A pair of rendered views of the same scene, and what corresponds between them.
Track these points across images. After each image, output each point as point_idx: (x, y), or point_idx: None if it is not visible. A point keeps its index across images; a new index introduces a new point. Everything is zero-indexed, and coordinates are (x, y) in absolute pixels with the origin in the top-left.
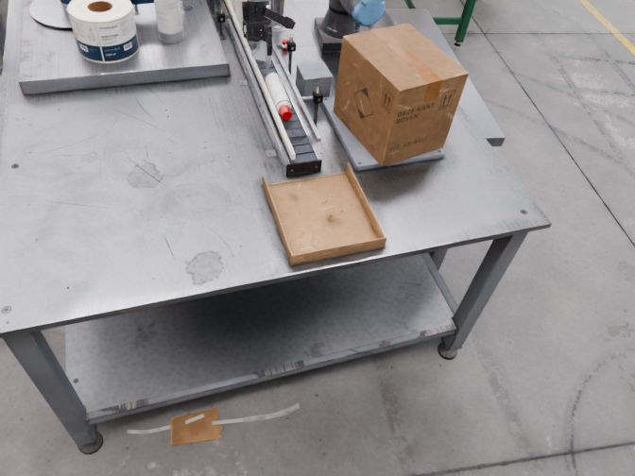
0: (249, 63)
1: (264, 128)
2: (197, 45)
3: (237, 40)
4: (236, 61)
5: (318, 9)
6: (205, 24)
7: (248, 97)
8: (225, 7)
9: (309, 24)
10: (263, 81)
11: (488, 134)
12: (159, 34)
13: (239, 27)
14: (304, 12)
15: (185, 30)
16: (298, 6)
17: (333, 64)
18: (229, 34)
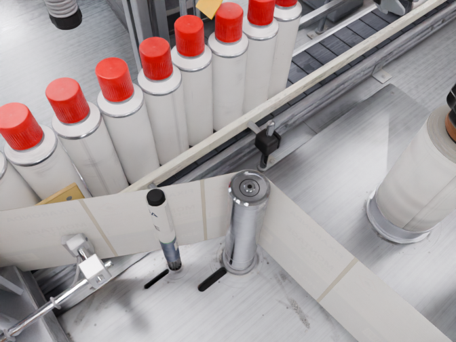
0: (365, 55)
1: (454, 22)
2: (383, 150)
3: (305, 100)
4: (332, 108)
5: (54, 59)
6: (290, 178)
7: (410, 59)
8: (180, 178)
9: (123, 56)
10: (425, 4)
11: None
12: (419, 238)
13: (296, 85)
14: (78, 74)
15: (348, 201)
16: None
17: (241, 0)
18: (247, 159)
